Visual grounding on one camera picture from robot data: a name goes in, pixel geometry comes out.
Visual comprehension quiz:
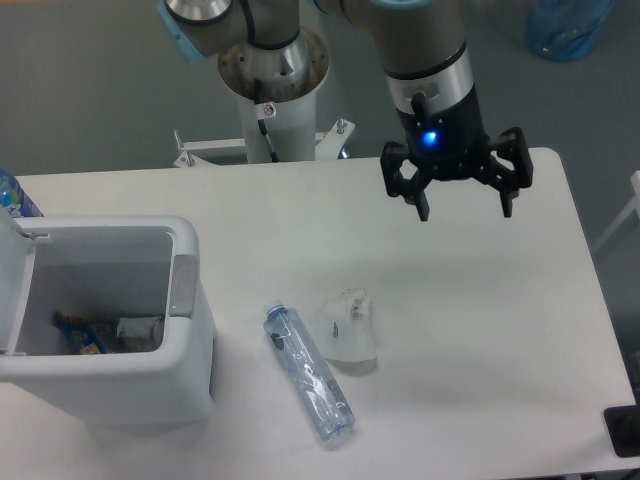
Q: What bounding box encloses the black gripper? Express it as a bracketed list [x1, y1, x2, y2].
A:
[379, 86, 534, 223]

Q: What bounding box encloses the clear plastic bag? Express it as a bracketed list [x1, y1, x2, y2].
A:
[312, 288, 377, 377]

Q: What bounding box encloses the clear plastic water bottle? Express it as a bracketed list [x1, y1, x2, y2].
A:
[263, 300, 355, 441]

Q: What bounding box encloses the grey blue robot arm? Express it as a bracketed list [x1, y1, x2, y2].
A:
[157, 1, 533, 219]

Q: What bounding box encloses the white trash can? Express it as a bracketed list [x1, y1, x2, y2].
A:
[1, 214, 216, 426]

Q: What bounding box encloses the blue water jug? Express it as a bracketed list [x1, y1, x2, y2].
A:
[524, 0, 616, 62]

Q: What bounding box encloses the black device at table edge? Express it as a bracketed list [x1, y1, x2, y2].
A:
[604, 405, 639, 458]

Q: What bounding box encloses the crumpled silver wrapper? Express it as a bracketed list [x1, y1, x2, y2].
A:
[116, 316, 164, 353]

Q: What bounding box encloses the blue snack wrapper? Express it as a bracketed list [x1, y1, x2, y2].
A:
[53, 312, 108, 355]

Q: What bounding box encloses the blue labelled bottle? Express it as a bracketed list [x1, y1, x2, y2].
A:
[0, 169, 44, 218]

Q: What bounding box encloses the white frame at right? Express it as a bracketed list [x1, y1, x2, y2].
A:
[592, 170, 639, 258]

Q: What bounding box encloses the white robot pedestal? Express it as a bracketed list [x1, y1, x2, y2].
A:
[174, 27, 355, 167]

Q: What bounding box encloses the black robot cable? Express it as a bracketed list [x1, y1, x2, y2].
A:
[252, 78, 280, 163]

